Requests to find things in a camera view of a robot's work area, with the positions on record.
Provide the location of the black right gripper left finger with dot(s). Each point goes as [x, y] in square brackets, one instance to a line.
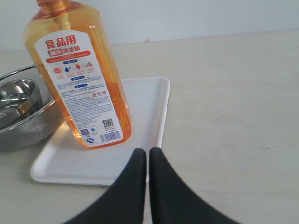
[123, 202]

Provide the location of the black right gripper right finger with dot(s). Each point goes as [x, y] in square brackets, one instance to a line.
[172, 201]

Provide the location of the orange pump soap bottle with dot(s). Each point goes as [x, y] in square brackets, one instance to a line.
[67, 42]

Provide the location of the steel mesh colander bowl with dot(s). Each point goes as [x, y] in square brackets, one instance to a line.
[37, 126]

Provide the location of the small stainless steel bowl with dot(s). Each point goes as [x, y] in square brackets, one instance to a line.
[18, 99]

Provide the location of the white foam tray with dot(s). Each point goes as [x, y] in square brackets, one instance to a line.
[63, 160]

